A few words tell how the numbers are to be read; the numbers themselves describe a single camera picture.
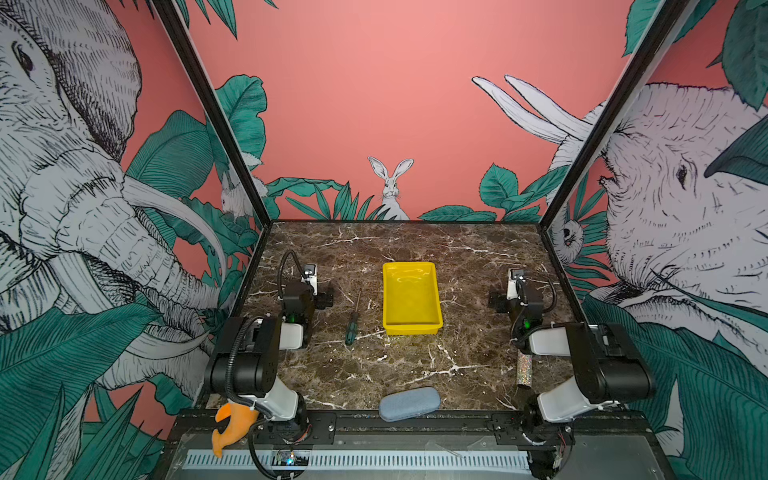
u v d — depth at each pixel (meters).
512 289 0.82
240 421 0.71
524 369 0.82
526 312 0.72
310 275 0.81
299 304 0.72
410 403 0.76
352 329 0.89
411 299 0.98
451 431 0.75
